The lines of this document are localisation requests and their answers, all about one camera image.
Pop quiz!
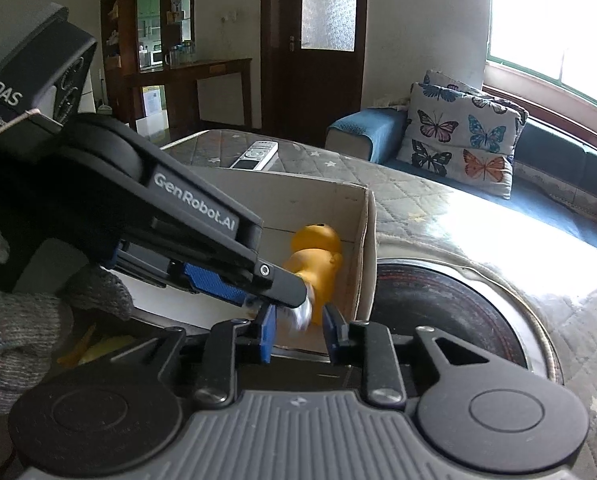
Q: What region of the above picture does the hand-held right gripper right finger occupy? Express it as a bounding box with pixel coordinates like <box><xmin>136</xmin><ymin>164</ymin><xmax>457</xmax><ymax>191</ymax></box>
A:
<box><xmin>323</xmin><ymin>305</ymin><xmax>483</xmax><ymax>407</ymax></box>

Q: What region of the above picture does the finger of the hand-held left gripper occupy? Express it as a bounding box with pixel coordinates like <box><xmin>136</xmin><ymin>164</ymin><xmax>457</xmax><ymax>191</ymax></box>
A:
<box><xmin>110</xmin><ymin>259</ymin><xmax>260</xmax><ymax>307</ymax></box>
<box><xmin>118</xmin><ymin>241</ymin><xmax>310</xmax><ymax>309</ymax></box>

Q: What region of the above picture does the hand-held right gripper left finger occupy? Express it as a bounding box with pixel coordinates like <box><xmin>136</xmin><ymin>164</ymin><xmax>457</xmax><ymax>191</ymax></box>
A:
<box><xmin>111</xmin><ymin>305</ymin><xmax>279</xmax><ymax>407</ymax></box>

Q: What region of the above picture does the yellow rubber toy figure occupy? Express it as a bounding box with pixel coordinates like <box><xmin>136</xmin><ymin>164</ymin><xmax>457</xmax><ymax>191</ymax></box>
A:
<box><xmin>278</xmin><ymin>224</ymin><xmax>345</xmax><ymax>336</ymax></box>

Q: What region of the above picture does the white cardboard box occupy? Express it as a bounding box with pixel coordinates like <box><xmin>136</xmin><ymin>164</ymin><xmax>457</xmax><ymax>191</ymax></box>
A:
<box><xmin>23</xmin><ymin>166</ymin><xmax>378</xmax><ymax>362</ymax></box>

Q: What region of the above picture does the person's left hand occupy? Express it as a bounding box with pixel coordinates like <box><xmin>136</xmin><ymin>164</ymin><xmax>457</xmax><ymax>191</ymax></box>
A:
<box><xmin>0</xmin><ymin>204</ymin><xmax>135</xmax><ymax>402</ymax></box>

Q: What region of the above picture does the dark wooden sideboard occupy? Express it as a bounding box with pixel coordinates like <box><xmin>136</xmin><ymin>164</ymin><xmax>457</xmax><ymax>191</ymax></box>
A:
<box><xmin>122</xmin><ymin>58</ymin><xmax>254</xmax><ymax>132</ymax></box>

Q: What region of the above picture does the round black table stove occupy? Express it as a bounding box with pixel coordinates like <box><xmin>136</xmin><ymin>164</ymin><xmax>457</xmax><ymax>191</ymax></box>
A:
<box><xmin>375</xmin><ymin>257</ymin><xmax>565</xmax><ymax>387</ymax></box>

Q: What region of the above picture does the white remote control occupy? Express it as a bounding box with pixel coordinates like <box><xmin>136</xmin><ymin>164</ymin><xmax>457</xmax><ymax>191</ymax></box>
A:
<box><xmin>229</xmin><ymin>140</ymin><xmax>280</xmax><ymax>171</ymax></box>

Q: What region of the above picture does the yellow plastic toy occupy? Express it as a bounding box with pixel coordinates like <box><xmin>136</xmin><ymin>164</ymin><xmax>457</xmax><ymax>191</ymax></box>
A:
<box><xmin>57</xmin><ymin>322</ymin><xmax>135</xmax><ymax>367</ymax></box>

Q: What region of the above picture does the dark wooden cabinet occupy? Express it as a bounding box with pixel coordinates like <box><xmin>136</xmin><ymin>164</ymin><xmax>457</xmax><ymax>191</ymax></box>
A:
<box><xmin>100</xmin><ymin>0</ymin><xmax>198</xmax><ymax>127</ymax></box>

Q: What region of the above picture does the blue armrest cover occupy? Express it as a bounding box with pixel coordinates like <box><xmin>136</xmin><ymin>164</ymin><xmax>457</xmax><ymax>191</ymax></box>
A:
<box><xmin>326</xmin><ymin>108</ymin><xmax>410</xmax><ymax>162</ymax></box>

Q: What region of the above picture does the dark wooden door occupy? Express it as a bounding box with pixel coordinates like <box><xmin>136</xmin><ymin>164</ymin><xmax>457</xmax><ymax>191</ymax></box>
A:
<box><xmin>260</xmin><ymin>0</ymin><xmax>369</xmax><ymax>137</ymax></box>

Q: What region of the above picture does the white cloth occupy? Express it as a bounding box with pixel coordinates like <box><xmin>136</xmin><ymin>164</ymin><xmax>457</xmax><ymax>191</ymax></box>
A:
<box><xmin>372</xmin><ymin>94</ymin><xmax>412</xmax><ymax>112</ymax></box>

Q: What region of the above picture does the butterfly print pillow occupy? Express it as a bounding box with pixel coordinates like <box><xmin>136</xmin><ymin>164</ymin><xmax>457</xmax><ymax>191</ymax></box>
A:
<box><xmin>395</xmin><ymin>82</ymin><xmax>530</xmax><ymax>201</ymax></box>
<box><xmin>422</xmin><ymin>69</ymin><xmax>485</xmax><ymax>99</ymax></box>

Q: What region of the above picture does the grey lace sofa cover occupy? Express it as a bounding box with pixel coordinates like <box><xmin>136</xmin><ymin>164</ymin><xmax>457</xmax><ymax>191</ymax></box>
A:
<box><xmin>512</xmin><ymin>159</ymin><xmax>597</xmax><ymax>217</ymax></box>

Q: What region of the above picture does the dark blue sofa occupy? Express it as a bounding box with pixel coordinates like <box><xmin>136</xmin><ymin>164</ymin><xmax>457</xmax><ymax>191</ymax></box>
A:
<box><xmin>325</xmin><ymin>107</ymin><xmax>597</xmax><ymax>262</ymax></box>

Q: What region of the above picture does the window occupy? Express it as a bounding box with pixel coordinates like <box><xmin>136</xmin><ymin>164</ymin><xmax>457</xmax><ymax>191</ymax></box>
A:
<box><xmin>485</xmin><ymin>0</ymin><xmax>597</xmax><ymax>117</ymax></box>

